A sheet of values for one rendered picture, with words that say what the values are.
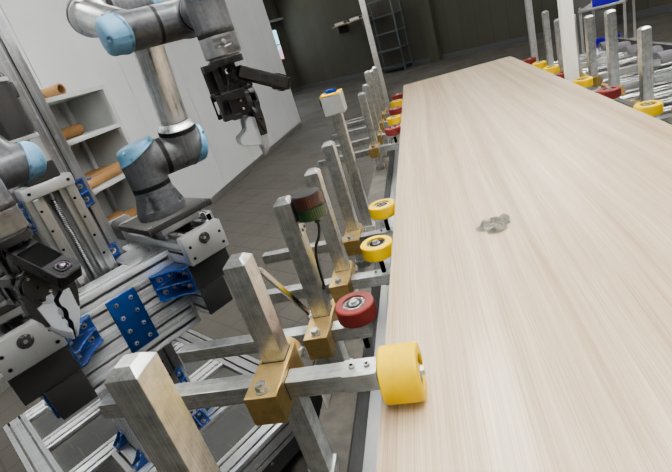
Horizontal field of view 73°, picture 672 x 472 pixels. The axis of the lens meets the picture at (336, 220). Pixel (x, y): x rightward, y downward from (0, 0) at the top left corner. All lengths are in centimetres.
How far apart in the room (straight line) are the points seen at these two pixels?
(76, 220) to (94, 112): 268
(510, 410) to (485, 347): 12
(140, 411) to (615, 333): 62
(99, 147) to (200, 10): 333
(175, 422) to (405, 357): 30
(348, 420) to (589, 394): 48
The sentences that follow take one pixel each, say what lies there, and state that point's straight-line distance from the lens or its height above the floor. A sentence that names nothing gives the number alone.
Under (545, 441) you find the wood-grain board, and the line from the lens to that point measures 63.
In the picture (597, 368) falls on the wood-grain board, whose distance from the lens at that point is 72.
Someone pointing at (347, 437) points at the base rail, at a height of 70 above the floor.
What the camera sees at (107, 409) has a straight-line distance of 88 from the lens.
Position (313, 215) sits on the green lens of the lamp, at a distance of 85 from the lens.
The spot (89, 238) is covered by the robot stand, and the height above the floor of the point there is 105.
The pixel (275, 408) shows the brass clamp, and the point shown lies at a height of 95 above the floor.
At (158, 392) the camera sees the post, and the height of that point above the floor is 114.
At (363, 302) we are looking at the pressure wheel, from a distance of 91.
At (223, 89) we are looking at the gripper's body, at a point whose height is 135.
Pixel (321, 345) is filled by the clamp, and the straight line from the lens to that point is 93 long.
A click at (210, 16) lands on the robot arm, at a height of 148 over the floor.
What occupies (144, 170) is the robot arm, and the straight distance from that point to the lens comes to 147.
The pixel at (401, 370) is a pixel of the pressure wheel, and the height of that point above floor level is 97.
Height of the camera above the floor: 138
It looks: 21 degrees down
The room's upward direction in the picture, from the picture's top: 17 degrees counter-clockwise
